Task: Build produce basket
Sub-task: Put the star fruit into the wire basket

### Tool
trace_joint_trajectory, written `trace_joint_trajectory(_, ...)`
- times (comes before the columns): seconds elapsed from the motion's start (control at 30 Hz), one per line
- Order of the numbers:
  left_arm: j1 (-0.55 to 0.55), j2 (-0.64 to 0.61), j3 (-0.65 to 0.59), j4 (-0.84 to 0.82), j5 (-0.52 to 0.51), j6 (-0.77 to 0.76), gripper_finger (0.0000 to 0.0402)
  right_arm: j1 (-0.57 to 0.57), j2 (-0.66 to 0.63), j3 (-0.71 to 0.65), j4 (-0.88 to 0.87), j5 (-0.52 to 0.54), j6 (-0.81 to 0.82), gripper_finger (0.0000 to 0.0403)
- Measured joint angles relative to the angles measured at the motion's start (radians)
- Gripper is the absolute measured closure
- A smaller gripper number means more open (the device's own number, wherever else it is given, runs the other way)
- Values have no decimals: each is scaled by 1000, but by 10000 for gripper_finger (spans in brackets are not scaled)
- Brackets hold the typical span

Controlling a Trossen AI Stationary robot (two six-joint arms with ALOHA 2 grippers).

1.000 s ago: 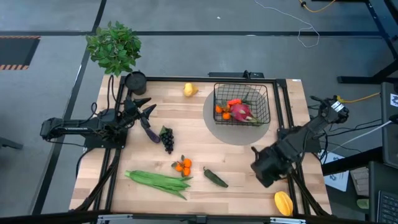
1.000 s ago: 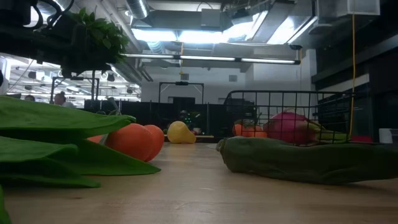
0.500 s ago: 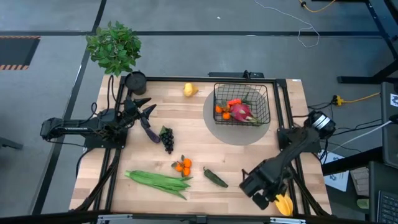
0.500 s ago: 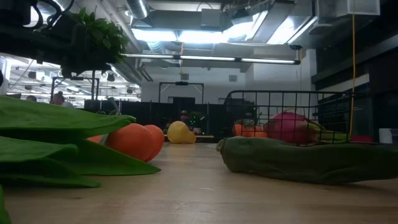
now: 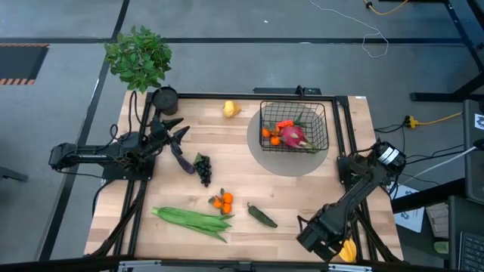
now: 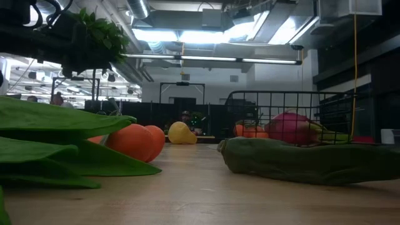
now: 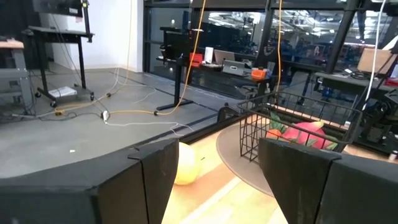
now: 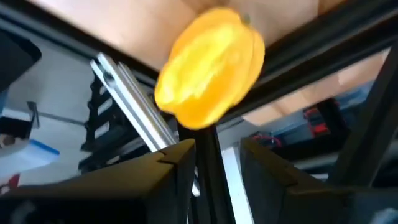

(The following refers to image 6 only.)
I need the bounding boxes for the yellow toy pear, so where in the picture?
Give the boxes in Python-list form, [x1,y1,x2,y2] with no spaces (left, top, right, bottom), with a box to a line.
[167,121,198,145]

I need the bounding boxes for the orange tangerine cluster with leaves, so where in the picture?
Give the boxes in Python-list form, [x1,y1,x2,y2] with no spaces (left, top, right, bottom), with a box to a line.
[86,123,166,164]
[233,120,270,139]

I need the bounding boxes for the pink toy dragon fruit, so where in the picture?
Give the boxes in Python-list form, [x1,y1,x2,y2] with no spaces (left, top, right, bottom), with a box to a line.
[264,111,351,147]

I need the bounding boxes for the purple eggplant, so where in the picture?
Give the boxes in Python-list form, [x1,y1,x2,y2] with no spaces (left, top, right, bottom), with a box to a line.
[217,136,400,187]

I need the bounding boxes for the round grey placemat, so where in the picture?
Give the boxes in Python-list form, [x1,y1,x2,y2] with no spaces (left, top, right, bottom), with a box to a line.
[204,142,226,151]

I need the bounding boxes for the long fluorescent light fixture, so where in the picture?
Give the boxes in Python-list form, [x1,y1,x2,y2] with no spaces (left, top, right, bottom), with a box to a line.
[123,53,303,66]

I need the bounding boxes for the black partition panels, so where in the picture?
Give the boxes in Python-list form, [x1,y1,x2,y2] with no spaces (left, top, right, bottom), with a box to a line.
[84,99,234,139]

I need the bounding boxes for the green artificial plant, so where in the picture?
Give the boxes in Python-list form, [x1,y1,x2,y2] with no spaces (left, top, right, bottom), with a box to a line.
[61,7,131,104]

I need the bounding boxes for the black gantry frame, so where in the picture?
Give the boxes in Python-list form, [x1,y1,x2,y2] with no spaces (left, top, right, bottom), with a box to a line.
[159,81,206,106]

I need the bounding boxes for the black wire basket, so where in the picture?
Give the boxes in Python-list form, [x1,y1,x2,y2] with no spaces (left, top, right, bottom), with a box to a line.
[224,89,357,148]

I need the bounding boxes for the silver ventilation duct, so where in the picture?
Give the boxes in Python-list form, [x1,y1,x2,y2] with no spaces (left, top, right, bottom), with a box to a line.
[126,0,151,20]

